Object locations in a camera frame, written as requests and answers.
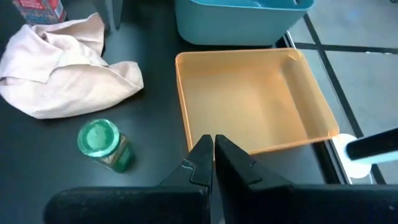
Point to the tall white and black pole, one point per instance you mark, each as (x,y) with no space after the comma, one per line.
(373,146)

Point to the blue-grey plastic bin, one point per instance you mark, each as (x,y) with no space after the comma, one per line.
(236,21)

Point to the pink cloth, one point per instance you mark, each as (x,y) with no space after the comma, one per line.
(62,71)

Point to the orange plastic bin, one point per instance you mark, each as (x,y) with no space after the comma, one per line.
(258,102)

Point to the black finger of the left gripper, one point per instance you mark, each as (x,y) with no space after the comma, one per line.
(117,12)

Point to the green-lid spice jar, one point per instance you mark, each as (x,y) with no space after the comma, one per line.
(102,143)

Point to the red spice box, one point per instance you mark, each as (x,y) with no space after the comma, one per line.
(40,11)

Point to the white round pole base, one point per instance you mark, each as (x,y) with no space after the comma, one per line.
(357,170)

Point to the black table mat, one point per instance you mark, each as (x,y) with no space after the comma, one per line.
(161,93)

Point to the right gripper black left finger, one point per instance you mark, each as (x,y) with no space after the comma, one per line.
(140,205)

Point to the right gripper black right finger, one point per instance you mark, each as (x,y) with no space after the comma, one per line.
(280,205)

